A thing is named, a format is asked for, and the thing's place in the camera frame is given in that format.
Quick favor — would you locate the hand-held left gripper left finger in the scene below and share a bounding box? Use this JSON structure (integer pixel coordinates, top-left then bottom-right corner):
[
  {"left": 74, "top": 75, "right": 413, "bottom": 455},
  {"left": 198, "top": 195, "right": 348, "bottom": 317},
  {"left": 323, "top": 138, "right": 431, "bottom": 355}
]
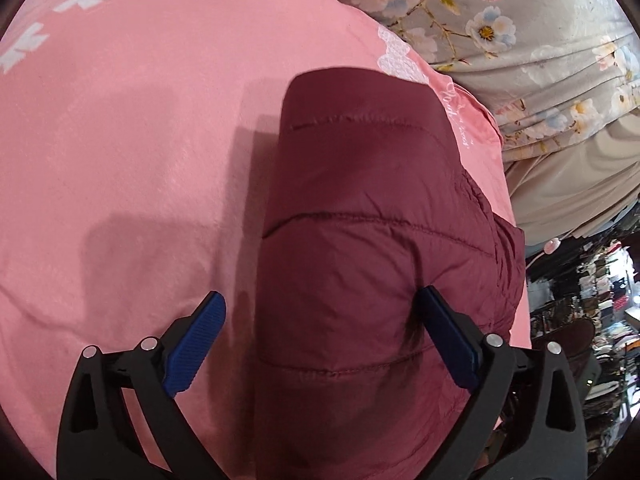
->
[{"left": 57, "top": 290, "right": 232, "bottom": 480}]

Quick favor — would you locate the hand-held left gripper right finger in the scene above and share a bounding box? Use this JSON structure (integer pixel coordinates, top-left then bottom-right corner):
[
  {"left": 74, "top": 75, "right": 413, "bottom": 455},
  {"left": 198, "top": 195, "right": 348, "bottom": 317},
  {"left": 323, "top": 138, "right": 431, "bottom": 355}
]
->
[{"left": 414, "top": 285, "right": 587, "bottom": 480}]

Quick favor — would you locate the maroon quilted jacket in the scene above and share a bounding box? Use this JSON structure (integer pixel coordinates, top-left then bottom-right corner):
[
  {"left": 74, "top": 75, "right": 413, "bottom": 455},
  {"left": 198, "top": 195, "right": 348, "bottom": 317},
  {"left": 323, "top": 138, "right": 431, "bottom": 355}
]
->
[{"left": 252, "top": 66, "right": 527, "bottom": 480}]

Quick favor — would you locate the cluttered dark shelf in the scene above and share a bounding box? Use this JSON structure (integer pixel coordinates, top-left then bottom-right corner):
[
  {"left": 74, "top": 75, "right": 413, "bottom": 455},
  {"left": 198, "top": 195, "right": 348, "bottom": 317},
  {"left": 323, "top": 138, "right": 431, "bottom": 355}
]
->
[{"left": 522, "top": 205, "right": 640, "bottom": 480}]

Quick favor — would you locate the pink printed blanket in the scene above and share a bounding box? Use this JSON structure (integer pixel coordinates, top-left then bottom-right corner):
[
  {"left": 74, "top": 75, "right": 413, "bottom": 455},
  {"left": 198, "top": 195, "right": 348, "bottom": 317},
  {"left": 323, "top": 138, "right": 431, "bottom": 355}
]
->
[{"left": 0, "top": 0, "right": 532, "bottom": 480}]

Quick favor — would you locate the beige bed skirt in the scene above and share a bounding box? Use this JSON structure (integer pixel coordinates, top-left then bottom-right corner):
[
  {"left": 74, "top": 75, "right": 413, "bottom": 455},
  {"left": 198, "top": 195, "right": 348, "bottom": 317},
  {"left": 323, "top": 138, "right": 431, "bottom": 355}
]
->
[{"left": 502, "top": 102, "right": 640, "bottom": 245}]

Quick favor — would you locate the floral grey bed sheet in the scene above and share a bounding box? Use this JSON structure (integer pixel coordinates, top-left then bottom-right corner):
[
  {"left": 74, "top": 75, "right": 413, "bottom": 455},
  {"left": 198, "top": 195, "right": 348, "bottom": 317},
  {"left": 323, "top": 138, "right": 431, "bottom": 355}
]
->
[{"left": 277, "top": 0, "right": 640, "bottom": 150}]

